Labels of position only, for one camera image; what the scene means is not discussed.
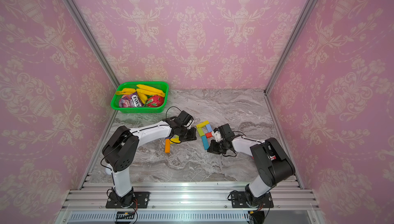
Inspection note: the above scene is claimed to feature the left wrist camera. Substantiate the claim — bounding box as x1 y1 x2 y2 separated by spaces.
175 111 194 127

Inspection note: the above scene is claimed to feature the teal block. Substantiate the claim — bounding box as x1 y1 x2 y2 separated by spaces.
201 135 209 150

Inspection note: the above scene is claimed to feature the orange block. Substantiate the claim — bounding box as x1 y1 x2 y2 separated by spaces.
165 139 171 153

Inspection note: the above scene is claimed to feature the aluminium mounting rail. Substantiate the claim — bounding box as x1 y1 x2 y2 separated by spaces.
56 177 324 224

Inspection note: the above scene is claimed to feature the light blue block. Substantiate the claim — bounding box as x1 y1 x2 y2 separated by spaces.
206 124 213 133

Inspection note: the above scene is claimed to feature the green plastic basket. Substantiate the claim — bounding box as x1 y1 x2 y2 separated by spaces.
110 81 169 113

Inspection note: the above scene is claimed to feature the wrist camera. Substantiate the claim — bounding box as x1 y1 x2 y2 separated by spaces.
213 124 236 142
175 111 194 127

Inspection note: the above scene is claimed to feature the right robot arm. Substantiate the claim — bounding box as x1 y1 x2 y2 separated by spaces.
207 135 296 208

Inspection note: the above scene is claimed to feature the yellow block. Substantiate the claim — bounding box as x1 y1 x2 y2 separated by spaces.
196 120 209 128
170 138 181 144

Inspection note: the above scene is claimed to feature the yellow banana bunch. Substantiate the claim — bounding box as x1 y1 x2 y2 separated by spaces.
116 84 166 104

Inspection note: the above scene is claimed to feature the purple snack packet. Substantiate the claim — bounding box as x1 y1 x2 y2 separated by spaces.
119 92 143 108

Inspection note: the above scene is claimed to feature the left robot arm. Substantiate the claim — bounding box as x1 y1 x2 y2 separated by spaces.
102 121 197 210

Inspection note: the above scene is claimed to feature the light green block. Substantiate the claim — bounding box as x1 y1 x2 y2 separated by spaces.
197 128 205 137

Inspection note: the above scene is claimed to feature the red dragon fruit toy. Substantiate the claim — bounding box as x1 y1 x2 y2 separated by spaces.
145 95 165 108

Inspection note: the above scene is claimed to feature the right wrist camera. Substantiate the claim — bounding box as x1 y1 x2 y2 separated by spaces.
213 124 236 142

